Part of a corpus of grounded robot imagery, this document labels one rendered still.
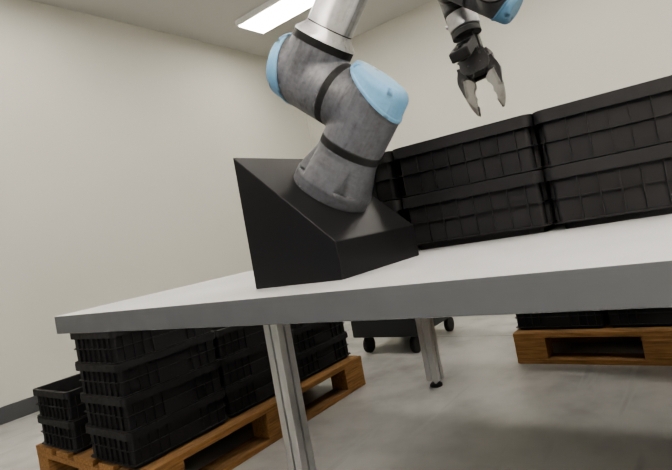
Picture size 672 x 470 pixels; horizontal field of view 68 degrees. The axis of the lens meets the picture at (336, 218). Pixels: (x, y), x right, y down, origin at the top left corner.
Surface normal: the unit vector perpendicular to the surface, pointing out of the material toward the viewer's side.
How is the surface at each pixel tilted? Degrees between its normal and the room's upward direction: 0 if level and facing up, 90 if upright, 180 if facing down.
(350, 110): 95
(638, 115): 90
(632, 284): 90
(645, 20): 90
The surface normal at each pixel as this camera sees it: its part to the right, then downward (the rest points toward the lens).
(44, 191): 0.78, -0.16
